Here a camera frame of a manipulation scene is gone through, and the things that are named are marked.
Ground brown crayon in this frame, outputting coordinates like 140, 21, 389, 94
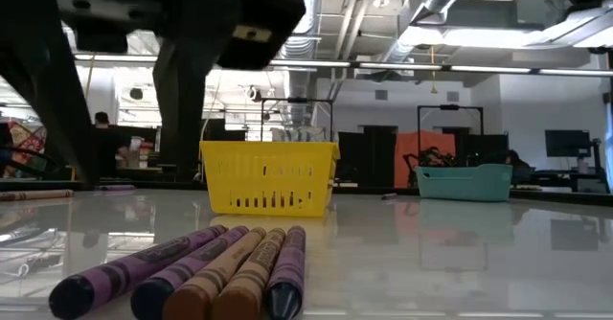
210, 227, 287, 320
0, 189, 76, 202
161, 227, 267, 320

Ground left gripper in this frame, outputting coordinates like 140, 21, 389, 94
55, 0, 307, 180

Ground overhead light bar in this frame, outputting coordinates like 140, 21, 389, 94
74, 51, 613, 78

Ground teal plastic basket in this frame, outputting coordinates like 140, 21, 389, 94
414, 163, 513, 203

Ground colourful patterned quilt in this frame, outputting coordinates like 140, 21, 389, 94
4, 120, 48, 180

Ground black partition panel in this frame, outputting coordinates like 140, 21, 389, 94
454, 132, 511, 166
336, 125, 398, 190
203, 118, 227, 144

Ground orange partition panel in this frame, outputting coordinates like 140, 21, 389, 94
393, 129, 457, 190

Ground white container stack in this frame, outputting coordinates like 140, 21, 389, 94
127, 136, 144, 168

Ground silver spiral ceiling duct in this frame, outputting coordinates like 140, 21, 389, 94
267, 0, 323, 126

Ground black monitor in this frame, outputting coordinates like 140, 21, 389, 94
543, 128, 592, 159

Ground black station frame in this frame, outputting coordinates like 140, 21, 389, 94
416, 103, 486, 166

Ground ceiling light panel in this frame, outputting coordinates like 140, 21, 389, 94
397, 25, 537, 49

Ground yellow plastic basket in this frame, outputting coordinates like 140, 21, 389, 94
199, 140, 341, 218

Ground black desk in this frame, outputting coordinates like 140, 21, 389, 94
510, 168, 612, 194

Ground red container stack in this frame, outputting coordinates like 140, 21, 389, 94
139, 142, 157, 169

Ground person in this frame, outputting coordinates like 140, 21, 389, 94
502, 149, 533, 186
93, 111, 133, 180

